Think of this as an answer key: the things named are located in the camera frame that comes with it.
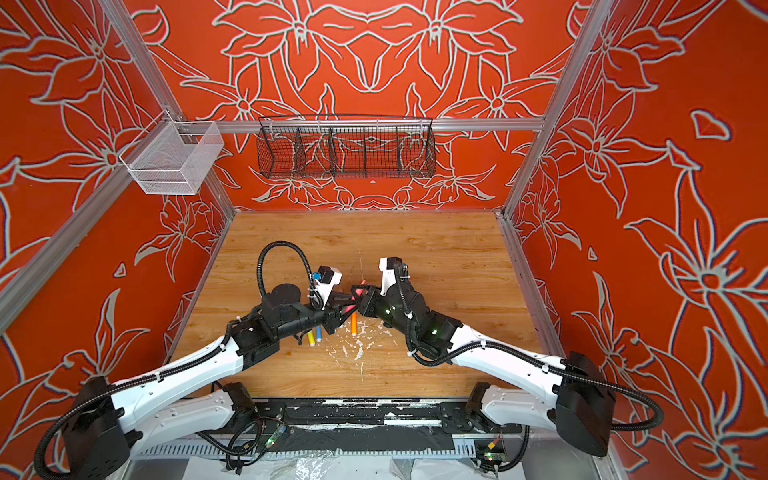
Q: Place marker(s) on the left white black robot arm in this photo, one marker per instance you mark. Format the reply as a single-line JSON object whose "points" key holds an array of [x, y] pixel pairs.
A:
{"points": [[109, 422]]}

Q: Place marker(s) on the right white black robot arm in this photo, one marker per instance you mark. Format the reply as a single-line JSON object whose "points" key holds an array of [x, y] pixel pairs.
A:
{"points": [[570, 395]]}

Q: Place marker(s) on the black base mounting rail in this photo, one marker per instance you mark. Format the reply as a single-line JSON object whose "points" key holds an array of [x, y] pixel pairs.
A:
{"points": [[351, 425]]}

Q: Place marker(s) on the clear plastic bin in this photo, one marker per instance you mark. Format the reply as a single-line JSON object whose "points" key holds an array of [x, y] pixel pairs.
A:
{"points": [[169, 157]]}

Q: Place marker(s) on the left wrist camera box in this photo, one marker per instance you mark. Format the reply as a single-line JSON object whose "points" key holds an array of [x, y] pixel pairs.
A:
{"points": [[322, 282]]}

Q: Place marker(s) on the pink marker pen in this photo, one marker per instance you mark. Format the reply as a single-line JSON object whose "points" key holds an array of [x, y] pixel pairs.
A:
{"points": [[358, 289]]}

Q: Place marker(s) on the black wire mesh basket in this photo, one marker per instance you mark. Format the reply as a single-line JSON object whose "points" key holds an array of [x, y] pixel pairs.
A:
{"points": [[346, 147]]}

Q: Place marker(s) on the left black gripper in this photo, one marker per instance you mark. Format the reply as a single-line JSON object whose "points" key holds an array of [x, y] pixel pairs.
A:
{"points": [[333, 312]]}

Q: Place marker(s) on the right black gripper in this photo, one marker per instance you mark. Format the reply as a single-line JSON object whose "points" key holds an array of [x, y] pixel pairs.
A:
{"points": [[365, 305]]}

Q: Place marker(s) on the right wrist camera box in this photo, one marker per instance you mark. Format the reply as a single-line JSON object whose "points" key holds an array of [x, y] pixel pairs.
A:
{"points": [[388, 267]]}

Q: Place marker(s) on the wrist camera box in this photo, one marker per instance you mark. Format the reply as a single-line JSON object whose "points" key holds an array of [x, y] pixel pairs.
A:
{"points": [[388, 267], [322, 282]]}

